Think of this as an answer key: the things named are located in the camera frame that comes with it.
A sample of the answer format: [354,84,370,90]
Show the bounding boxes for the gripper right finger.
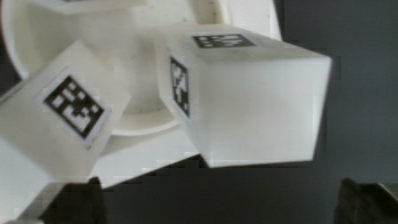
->
[334,178,398,224]

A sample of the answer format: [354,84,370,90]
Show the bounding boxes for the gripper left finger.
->
[13,175,110,224]

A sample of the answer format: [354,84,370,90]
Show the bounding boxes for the white U-shaped fence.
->
[91,128,199,188]

